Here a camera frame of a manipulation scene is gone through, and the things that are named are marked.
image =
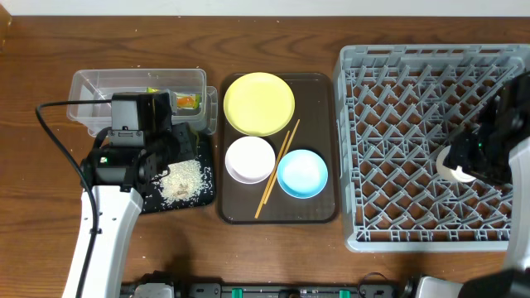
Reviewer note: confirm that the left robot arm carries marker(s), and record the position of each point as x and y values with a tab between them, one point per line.
101	249

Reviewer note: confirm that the white bowl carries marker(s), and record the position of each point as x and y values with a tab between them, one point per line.
250	160

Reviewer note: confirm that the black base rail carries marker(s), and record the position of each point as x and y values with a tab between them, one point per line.
161	284

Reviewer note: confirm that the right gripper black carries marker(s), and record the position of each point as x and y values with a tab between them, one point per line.
460	155

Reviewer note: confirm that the clear plastic bin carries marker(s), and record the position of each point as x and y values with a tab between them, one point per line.
99	86

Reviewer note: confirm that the pile of rice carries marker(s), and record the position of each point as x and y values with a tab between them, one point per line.
183	184

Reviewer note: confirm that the brown serving tray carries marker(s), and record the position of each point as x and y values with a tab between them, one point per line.
238	203

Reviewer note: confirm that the white paper cup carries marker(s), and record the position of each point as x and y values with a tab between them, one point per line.
447	173

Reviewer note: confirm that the yellow plate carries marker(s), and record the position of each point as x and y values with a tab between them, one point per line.
259	104

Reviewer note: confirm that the black waste tray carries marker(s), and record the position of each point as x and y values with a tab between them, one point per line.
149	172

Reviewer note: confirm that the light blue bowl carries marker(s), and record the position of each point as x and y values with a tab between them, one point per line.
302	174

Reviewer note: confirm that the grey dishwasher rack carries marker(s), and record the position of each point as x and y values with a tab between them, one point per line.
396	108

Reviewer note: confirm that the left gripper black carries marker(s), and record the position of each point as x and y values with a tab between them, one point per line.
185	134

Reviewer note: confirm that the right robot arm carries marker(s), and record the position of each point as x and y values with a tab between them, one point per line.
508	111

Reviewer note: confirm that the green snack wrapper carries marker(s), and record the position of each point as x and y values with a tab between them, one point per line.
179	100

